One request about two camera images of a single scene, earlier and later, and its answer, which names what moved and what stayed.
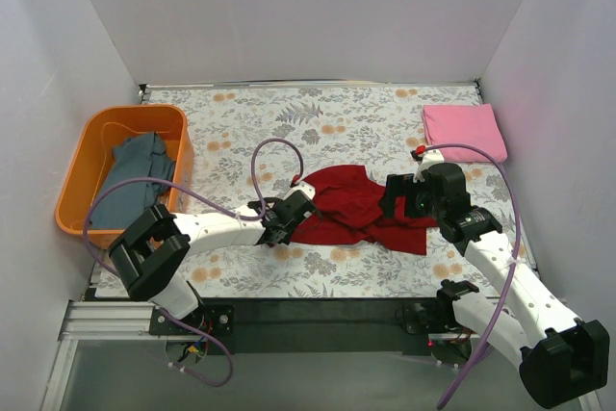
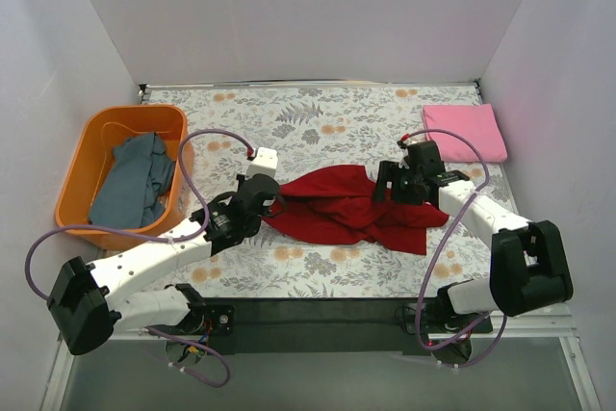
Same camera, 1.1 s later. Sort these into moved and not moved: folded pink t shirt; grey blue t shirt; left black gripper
Moved: left black gripper
Not moved: folded pink t shirt; grey blue t shirt
